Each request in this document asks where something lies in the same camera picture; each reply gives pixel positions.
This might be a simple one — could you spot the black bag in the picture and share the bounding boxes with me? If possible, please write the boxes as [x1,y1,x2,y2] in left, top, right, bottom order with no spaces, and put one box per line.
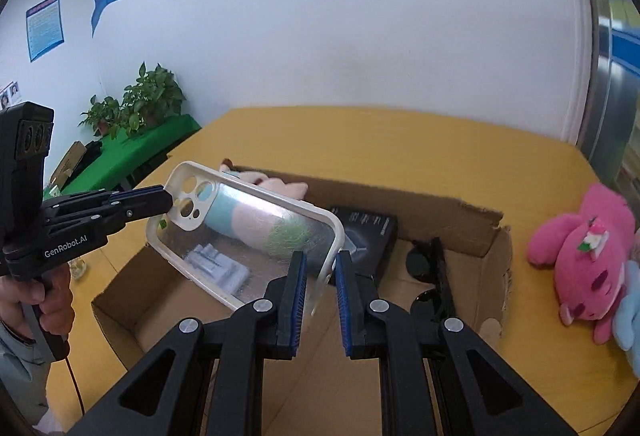
[75,140,103,169]

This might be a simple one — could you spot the grey plastic-wrapped pack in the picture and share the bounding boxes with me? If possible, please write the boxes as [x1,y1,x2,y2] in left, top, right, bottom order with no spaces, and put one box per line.
[182,243,251,294]

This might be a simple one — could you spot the black cable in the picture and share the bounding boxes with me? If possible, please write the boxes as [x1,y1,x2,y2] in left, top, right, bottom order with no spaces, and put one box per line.
[64,356,87,417]

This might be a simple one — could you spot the small flat cardboard box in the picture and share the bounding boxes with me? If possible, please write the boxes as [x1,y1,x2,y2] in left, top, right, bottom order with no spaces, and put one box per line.
[50,141,87,187]

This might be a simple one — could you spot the wall notice with photos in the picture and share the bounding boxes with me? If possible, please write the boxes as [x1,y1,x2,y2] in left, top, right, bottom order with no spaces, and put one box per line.
[0,80,22,109]

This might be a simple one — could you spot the blue framed wall poster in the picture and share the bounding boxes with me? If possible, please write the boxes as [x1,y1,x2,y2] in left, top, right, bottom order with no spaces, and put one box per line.
[26,0,66,63]

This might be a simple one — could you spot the person's left hand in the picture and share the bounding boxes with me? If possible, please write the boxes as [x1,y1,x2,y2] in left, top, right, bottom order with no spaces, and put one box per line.
[0,266,75,342]

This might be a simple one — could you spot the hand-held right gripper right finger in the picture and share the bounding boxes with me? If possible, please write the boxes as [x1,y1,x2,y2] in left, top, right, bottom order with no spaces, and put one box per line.
[334,251,578,436]

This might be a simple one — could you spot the black sunglasses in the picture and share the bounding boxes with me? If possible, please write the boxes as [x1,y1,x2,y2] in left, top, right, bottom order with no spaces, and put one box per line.
[405,237,458,321]

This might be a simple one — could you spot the teal pink green plush toy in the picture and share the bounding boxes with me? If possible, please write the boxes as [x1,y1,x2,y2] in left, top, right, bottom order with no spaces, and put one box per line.
[207,159,321,261]

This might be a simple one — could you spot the small potted green plant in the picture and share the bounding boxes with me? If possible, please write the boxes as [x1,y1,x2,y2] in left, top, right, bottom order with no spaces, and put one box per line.
[79,96,123,139]

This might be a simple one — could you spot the wooden desktop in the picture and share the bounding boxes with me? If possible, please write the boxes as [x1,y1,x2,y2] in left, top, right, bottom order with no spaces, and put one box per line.
[47,104,640,436]

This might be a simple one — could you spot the blue lettered glass banner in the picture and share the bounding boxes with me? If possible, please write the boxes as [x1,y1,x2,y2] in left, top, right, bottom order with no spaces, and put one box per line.
[610,28,640,76]

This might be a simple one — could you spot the clear white-rimmed phone case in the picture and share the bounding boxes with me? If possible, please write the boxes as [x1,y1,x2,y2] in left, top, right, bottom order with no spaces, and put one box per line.
[146,161,346,317]

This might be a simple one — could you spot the grey metal door frame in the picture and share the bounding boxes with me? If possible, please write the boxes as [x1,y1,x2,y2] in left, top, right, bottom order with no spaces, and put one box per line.
[575,0,640,197]

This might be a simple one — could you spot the green table cloth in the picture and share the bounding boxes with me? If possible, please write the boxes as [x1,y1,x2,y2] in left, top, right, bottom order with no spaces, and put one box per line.
[44,114,202,201]

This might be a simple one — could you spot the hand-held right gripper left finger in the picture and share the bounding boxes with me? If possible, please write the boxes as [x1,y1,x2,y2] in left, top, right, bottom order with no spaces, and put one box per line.
[67,250,308,436]

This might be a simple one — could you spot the large potted green plant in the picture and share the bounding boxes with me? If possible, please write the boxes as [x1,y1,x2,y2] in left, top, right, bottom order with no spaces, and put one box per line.
[120,62,187,137]

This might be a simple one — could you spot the light blue plush toy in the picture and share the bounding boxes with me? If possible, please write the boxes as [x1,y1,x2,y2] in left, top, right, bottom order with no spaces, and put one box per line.
[612,261,640,379]

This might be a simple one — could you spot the person's left forearm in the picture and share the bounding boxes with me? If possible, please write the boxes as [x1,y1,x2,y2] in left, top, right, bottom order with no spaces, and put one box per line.
[0,318,51,427]

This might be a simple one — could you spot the black product box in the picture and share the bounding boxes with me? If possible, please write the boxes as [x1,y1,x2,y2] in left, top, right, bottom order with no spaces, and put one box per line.
[327,205,399,279]

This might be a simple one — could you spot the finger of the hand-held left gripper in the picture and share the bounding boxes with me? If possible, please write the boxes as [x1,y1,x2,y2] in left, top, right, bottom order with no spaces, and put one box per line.
[49,192,174,241]
[42,185,167,217]

